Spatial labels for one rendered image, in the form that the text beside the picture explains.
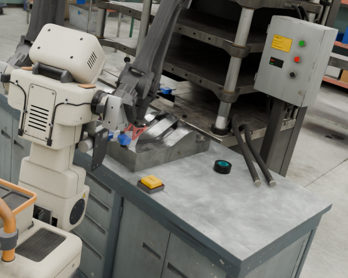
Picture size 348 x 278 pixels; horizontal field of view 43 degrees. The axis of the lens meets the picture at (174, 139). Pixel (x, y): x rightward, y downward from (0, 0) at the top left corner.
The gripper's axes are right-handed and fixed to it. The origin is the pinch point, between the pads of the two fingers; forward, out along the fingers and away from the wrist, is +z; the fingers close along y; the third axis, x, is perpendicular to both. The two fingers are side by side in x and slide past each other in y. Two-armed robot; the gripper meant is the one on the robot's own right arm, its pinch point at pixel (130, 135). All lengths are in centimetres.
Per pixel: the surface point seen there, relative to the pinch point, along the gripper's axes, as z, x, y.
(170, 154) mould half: 5.7, -20.8, -8.7
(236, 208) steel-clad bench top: 5, -17, -51
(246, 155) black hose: -4, -50, -29
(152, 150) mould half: 2.9, -7.4, -8.3
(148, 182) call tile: 7.8, 5.3, -22.7
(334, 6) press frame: -80, -148, 11
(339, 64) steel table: -33, -350, 66
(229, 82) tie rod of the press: -24, -69, 9
